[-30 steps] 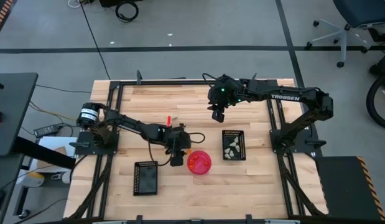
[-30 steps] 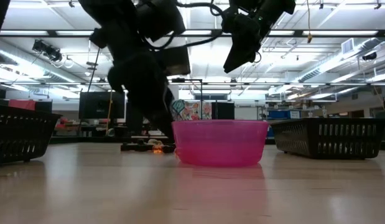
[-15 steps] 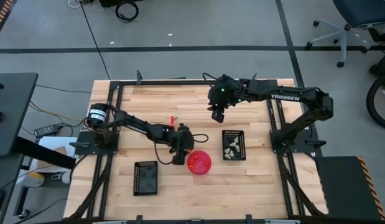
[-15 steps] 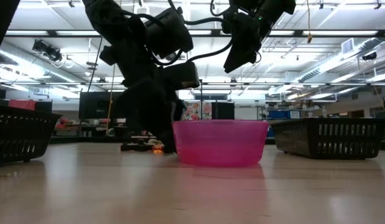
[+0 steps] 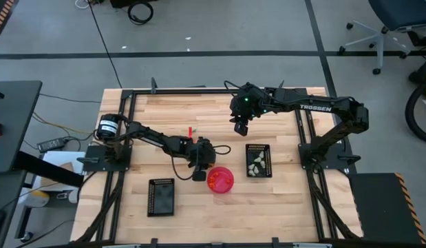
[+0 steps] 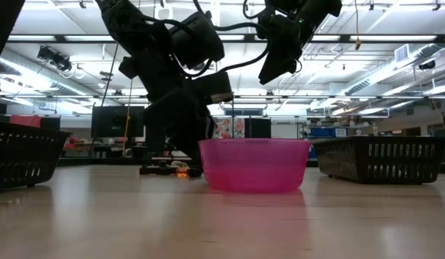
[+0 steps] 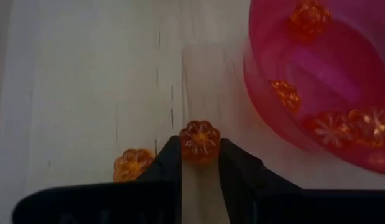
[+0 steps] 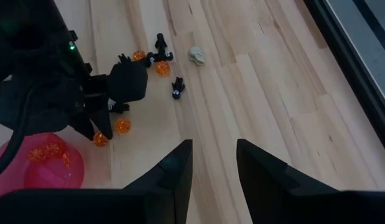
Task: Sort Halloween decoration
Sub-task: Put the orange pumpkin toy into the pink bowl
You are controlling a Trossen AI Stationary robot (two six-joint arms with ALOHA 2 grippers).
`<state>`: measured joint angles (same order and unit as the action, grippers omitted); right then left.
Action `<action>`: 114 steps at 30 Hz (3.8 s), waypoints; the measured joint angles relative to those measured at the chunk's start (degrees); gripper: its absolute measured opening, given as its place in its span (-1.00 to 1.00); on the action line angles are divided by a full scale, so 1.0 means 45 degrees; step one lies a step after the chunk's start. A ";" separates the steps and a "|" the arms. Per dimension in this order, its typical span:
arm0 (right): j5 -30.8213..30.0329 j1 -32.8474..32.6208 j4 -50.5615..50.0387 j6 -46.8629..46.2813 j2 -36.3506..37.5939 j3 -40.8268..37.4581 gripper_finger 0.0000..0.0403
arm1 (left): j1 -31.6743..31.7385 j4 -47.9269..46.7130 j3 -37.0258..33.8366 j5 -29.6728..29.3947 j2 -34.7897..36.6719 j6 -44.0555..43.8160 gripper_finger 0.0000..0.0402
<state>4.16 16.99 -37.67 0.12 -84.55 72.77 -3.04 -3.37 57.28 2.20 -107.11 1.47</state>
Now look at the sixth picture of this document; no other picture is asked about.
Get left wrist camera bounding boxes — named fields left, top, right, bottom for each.
left=191, top=71, right=234, bottom=106

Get black basket holding spiders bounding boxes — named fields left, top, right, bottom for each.
left=0, top=119, right=71, bottom=191

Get black computer monitor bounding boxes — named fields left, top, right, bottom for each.
left=91, top=105, right=146, bottom=139

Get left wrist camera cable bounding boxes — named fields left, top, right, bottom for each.
left=141, top=14, right=214, bottom=79

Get black ceiling camera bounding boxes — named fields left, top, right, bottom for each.
left=37, top=45, right=73, bottom=72

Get black panel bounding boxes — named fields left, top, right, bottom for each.
left=244, top=117, right=272, bottom=139

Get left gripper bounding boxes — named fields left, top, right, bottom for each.
left=145, top=89, right=216, bottom=171

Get blue storage bins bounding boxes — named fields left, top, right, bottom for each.
left=310, top=127, right=349, bottom=139

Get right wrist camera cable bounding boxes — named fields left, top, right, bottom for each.
left=191, top=0, right=272, bottom=73

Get hanging cable with yellow plug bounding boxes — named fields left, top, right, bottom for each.
left=353, top=0, right=362, bottom=50

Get red cloth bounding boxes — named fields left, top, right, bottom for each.
left=9, top=114, right=42, bottom=128

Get black plastic spider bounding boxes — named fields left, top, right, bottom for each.
left=139, top=164, right=180, bottom=176

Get pink translucent plastic bowl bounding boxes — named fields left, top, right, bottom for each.
left=198, top=138, right=312, bottom=194

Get colourful patterned box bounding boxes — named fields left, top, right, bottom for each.
left=211, top=117, right=246, bottom=140

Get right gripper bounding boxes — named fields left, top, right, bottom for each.
left=258, top=14, right=306, bottom=86

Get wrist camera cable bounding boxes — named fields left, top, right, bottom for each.
left=191, top=0, right=272, bottom=73
left=141, top=14, right=214, bottom=79

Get black basket holding skulls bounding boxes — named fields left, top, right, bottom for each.
left=311, top=135, right=445, bottom=185

